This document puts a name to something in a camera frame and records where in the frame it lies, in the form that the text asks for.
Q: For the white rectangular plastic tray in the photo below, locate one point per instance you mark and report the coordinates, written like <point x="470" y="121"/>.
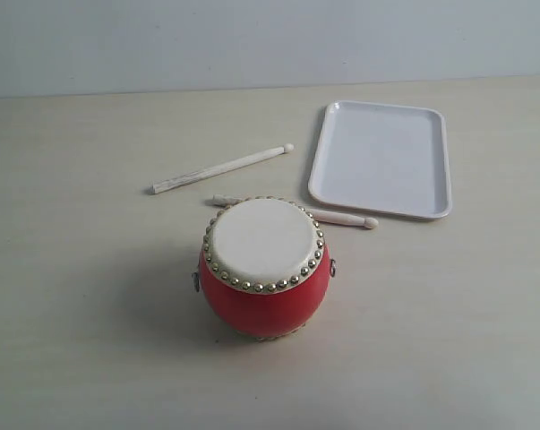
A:
<point x="382" y="158"/>

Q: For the white wooden drumstick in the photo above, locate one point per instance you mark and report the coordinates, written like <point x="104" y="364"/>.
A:
<point x="328" y="217"/>
<point x="199" y="175"/>

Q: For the small red drum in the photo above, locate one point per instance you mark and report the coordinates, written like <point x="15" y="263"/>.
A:
<point x="264" y="266"/>

